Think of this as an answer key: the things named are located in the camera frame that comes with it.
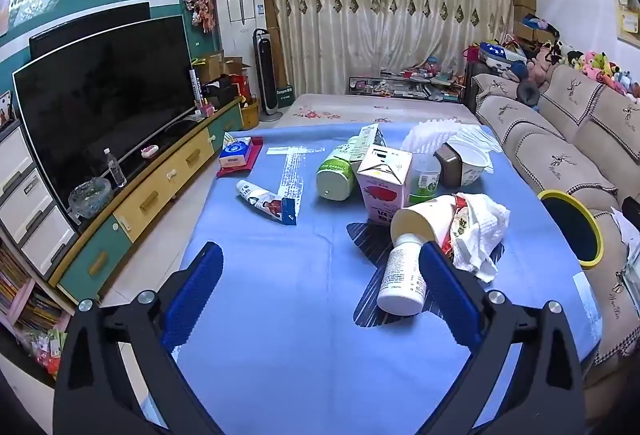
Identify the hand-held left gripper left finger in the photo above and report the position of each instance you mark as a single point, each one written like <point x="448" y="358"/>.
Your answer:
<point x="192" y="295"/>

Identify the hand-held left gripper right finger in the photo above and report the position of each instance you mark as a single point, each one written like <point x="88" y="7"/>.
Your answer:
<point x="450" y="300"/>

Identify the white pill bottle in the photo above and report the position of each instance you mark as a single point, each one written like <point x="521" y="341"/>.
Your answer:
<point x="400" y="277"/>

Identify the red snack wrapper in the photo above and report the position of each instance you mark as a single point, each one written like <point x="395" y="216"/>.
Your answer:
<point x="457" y="227"/>

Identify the white tissue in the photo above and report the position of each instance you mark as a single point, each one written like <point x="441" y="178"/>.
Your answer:
<point x="487" y="225"/>

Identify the cream paper cup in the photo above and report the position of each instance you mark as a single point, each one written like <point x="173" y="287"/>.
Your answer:
<point x="417" y="220"/>

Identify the white blue powder pouch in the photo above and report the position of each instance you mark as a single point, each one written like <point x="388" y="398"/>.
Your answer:
<point x="265" y="202"/>

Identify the green plastic cup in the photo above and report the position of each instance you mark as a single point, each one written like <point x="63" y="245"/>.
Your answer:
<point x="425" y="180"/>

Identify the yellow rimmed dark bin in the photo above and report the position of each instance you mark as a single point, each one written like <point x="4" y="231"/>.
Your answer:
<point x="570" y="230"/>

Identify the blue tablecloth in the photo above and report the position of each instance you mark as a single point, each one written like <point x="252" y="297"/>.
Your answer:
<point x="280" y="295"/>

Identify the yellow green television cabinet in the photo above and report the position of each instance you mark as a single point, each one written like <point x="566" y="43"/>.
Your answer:
<point x="160" y="185"/>

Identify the white paper bowl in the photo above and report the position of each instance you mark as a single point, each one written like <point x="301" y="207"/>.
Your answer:
<point x="472" y="172"/>

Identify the red white carton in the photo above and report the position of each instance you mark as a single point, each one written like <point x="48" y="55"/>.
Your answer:
<point x="382" y="185"/>

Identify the brown plastic box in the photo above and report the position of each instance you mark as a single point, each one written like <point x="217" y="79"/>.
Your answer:
<point x="449" y="165"/>

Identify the glass ashtray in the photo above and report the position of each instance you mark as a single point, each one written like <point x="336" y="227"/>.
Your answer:
<point x="90" y="197"/>

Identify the clear water bottle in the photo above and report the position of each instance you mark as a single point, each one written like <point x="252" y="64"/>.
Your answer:
<point x="116" y="170"/>

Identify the blue tissue pack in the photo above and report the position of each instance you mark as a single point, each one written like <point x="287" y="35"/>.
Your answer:
<point x="234" y="154"/>

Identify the red cloth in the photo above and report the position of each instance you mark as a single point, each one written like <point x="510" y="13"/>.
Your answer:
<point x="252" y="160"/>

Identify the small pink white object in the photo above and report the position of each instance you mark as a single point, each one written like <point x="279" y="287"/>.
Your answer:
<point x="150" y="151"/>

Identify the white face mask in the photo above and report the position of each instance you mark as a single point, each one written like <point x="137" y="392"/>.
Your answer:
<point x="477" y="140"/>

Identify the white foam fruit net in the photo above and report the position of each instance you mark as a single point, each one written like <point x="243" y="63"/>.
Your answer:
<point x="425" y="135"/>

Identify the pink bookshelf with books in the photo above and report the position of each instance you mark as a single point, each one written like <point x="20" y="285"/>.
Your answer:
<point x="25" y="305"/>

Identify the green white bottle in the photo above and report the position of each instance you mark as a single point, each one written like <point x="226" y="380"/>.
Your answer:
<point x="336" y="175"/>

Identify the green white carton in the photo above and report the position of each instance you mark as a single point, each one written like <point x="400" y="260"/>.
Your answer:
<point x="367" y="142"/>

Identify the white paper sheet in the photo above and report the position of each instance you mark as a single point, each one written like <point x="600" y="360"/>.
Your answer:
<point x="622" y="227"/>

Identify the yellow wooden bucket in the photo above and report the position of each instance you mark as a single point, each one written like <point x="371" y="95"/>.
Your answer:
<point x="250" y="115"/>

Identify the white drawer unit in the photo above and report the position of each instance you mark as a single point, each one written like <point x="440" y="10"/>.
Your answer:
<point x="25" y="205"/>

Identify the beige sofa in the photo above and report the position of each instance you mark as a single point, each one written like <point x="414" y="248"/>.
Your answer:
<point x="550" y="135"/>

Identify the large black television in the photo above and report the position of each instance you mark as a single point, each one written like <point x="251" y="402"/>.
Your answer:
<point x="100" y="105"/>

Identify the cream floral blanket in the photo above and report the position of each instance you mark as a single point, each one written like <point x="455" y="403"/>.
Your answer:
<point x="350" y="107"/>

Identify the small green box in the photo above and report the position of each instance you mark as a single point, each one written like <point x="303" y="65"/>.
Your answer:
<point x="285" y="97"/>

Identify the cluttered glass coffee table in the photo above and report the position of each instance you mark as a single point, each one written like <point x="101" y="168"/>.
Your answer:
<point x="405" y="85"/>

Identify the black hat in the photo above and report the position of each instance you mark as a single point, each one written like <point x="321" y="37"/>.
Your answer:
<point x="527" y="92"/>

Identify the open cardboard box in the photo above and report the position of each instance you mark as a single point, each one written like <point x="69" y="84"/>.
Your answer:
<point x="225" y="65"/>

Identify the black tower fan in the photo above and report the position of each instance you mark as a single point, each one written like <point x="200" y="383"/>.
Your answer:
<point x="265" y="70"/>

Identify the blue star print bag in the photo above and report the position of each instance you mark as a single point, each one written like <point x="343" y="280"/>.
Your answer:
<point x="500" y="52"/>

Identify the cream embroidered curtain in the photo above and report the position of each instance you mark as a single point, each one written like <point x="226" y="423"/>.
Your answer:
<point x="445" y="35"/>
<point x="320" y="40"/>

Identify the row of plush toys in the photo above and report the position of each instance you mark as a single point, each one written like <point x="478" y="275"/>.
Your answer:
<point x="600" y="65"/>

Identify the white standing air conditioner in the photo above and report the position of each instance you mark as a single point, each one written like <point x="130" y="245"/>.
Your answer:
<point x="239" y="10"/>

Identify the hanging flower decoration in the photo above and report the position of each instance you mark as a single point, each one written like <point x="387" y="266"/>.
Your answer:
<point x="200" y="5"/>

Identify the stack of cardboard boxes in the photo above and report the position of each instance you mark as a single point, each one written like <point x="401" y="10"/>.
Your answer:
<point x="524" y="10"/>

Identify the black wall screen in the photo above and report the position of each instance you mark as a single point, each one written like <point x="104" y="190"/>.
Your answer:
<point x="75" y="27"/>

